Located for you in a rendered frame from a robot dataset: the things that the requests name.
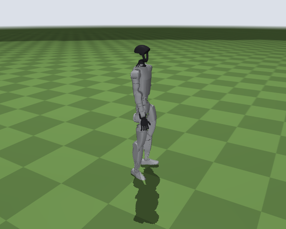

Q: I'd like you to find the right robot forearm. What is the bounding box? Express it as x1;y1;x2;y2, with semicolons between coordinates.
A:
134;93;145;118

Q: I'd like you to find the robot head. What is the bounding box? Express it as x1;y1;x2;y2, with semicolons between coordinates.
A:
134;45;150;67

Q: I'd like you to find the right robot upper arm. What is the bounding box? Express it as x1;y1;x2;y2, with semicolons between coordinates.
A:
131;69;143;97

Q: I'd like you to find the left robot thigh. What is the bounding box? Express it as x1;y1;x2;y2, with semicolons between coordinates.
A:
146;104;157;141

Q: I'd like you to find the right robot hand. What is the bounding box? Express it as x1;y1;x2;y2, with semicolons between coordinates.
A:
139;114;151;131

